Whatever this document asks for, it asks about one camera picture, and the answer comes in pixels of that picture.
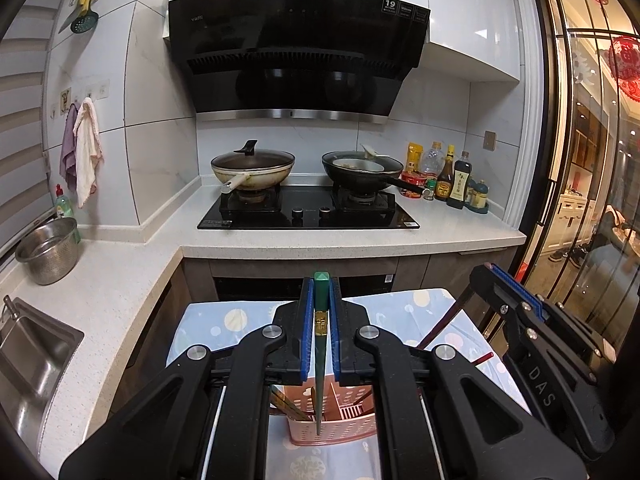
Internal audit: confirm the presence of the yellow-cap sauce bottle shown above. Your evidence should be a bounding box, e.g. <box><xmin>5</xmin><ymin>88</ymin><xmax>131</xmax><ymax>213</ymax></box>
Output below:
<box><xmin>433</xmin><ymin>144</ymin><xmax>456</xmax><ymax>203</ymax></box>

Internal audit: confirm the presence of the black wok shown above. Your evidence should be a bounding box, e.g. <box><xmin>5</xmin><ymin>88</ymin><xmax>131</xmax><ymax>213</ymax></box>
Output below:
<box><xmin>321</xmin><ymin>143</ymin><xmax>427</xmax><ymax>197</ymax></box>

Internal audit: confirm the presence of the yellow seasoning packet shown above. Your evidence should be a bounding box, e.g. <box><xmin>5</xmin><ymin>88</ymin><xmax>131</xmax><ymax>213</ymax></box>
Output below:
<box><xmin>405</xmin><ymin>142</ymin><xmax>425</xmax><ymax>174</ymax></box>

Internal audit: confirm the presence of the green chopstick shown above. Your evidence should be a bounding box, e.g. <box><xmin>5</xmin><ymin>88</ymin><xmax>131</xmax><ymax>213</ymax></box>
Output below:
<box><xmin>313</xmin><ymin>271</ymin><xmax>329</xmax><ymax>435</ymax></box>

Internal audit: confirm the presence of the hanging kitchen knife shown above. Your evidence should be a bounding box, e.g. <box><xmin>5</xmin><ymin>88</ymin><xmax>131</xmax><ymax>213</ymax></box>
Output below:
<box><xmin>57</xmin><ymin>0</ymin><xmax>83</xmax><ymax>35</ymax></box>

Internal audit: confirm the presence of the red paper-cut window decoration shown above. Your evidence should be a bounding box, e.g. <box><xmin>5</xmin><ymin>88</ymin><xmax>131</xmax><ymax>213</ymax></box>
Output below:
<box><xmin>607</xmin><ymin>34</ymin><xmax>640</xmax><ymax>97</ymax></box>

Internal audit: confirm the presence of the glass sliding door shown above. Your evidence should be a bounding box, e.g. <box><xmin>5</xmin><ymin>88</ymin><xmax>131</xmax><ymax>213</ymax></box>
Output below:
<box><xmin>520</xmin><ymin>0</ymin><xmax>640</xmax><ymax>361</ymax></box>

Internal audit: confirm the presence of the steel faucet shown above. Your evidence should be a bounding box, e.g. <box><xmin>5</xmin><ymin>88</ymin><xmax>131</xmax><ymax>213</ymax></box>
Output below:
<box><xmin>0</xmin><ymin>294</ymin><xmax>24</xmax><ymax>322</ymax></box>

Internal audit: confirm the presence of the clear plastic bottle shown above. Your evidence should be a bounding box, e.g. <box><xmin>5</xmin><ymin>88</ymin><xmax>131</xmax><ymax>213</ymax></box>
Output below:
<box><xmin>418</xmin><ymin>140</ymin><xmax>446</xmax><ymax>179</ymax></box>

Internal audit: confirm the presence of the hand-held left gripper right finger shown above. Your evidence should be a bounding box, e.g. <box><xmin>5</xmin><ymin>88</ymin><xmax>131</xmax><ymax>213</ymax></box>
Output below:
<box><xmin>327</xmin><ymin>276</ymin><xmax>588</xmax><ymax>480</ymax></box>

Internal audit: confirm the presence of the cream pan with lid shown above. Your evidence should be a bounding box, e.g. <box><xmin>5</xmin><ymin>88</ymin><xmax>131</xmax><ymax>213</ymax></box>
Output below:
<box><xmin>209</xmin><ymin>139</ymin><xmax>297</xmax><ymax>195</ymax></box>

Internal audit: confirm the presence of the pink perforated utensil basket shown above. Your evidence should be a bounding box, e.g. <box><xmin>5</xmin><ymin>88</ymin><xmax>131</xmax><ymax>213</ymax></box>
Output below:
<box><xmin>270</xmin><ymin>382</ymin><xmax>377</xmax><ymax>449</ymax></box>

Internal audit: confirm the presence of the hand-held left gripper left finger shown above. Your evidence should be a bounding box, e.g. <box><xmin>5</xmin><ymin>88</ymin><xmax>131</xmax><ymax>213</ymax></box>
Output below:
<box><xmin>59</xmin><ymin>276</ymin><xmax>316</xmax><ymax>480</ymax></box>

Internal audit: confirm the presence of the dark red chopstick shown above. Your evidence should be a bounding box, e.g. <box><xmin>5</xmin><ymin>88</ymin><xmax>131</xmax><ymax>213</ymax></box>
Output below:
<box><xmin>416</xmin><ymin>284</ymin><xmax>474</xmax><ymax>350</ymax></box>

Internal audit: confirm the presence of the hanging green slotted spoon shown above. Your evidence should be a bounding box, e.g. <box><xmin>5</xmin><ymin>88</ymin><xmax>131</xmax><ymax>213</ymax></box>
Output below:
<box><xmin>69</xmin><ymin>0</ymin><xmax>100</xmax><ymax>35</ymax></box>

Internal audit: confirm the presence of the red and black chopstick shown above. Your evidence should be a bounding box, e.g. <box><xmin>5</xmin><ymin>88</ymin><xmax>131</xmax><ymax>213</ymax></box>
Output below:
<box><xmin>342</xmin><ymin>387</ymin><xmax>375</xmax><ymax>417</ymax></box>

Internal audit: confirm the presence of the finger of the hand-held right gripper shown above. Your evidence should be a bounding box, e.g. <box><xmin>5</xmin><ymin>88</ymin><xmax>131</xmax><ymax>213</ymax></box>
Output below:
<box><xmin>542</xmin><ymin>302</ymin><xmax>619</xmax><ymax>362</ymax></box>
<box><xmin>469</xmin><ymin>262</ymin><xmax>545</xmax><ymax>357</ymax></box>

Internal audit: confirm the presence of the steel mixing bowl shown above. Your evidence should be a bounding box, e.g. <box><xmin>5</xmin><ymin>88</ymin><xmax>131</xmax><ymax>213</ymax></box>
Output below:
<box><xmin>14</xmin><ymin>217</ymin><xmax>81</xmax><ymax>286</ymax></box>

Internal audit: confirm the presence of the black range hood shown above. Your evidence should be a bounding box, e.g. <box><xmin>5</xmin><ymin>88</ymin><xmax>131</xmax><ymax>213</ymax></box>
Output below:
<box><xmin>167</xmin><ymin>0</ymin><xmax>432</xmax><ymax>125</ymax></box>

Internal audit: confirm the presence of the blue printed tablecloth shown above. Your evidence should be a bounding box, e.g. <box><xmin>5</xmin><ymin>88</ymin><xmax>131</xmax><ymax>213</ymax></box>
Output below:
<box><xmin>165</xmin><ymin>287</ymin><xmax>534</xmax><ymax>480</ymax></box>

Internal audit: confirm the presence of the dark soy sauce bottle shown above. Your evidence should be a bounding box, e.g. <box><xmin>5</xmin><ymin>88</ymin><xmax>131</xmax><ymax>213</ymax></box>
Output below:
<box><xmin>446</xmin><ymin>151</ymin><xmax>474</xmax><ymax>210</ymax></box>

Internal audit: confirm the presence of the steel kitchen sink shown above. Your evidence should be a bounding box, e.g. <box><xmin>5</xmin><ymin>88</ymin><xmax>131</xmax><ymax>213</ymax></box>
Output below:
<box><xmin>0</xmin><ymin>296</ymin><xmax>85</xmax><ymax>442</ymax></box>

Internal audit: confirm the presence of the black gas stove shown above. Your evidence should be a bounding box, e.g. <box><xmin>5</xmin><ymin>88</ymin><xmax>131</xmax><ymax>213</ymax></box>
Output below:
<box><xmin>197</xmin><ymin>184</ymin><xmax>421</xmax><ymax>231</ymax></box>

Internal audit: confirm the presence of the condiment jar set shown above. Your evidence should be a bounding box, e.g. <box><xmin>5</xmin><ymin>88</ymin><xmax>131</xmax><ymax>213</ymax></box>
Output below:
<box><xmin>464</xmin><ymin>178</ymin><xmax>490</xmax><ymax>214</ymax></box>

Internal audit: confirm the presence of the white window blind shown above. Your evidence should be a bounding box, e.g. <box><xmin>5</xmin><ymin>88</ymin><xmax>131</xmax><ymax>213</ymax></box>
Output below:
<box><xmin>0</xmin><ymin>0</ymin><xmax>68</xmax><ymax>257</ymax></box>

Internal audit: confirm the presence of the purple hanging towel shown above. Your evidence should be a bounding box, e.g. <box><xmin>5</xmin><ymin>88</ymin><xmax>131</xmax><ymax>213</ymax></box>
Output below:
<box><xmin>59</xmin><ymin>103</ymin><xmax>80</xmax><ymax>192</ymax></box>

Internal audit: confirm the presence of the red instant food bowl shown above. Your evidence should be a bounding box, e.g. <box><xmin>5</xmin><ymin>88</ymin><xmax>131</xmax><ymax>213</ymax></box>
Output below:
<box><xmin>399</xmin><ymin>170</ymin><xmax>427</xmax><ymax>197</ymax></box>

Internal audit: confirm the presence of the green dish soap bottle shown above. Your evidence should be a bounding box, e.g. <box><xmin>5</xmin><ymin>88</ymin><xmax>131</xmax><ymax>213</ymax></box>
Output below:
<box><xmin>53</xmin><ymin>183</ymin><xmax>81</xmax><ymax>244</ymax></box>

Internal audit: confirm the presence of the black built-in appliance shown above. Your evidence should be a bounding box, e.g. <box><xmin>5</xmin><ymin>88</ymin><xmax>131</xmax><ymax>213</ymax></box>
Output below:
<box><xmin>212</xmin><ymin>274</ymin><xmax>399</xmax><ymax>304</ymax></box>

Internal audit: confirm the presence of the brown chopstick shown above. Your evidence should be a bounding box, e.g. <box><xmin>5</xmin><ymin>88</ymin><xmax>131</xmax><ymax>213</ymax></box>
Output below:
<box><xmin>270</xmin><ymin>388</ymin><xmax>302</xmax><ymax>422</ymax></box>
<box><xmin>279</xmin><ymin>387</ymin><xmax>312</xmax><ymax>420</ymax></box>

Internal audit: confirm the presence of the white hanging towel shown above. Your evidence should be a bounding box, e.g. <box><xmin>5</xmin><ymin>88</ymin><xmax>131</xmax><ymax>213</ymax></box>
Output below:
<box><xmin>72</xmin><ymin>97</ymin><xmax>105</xmax><ymax>210</ymax></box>

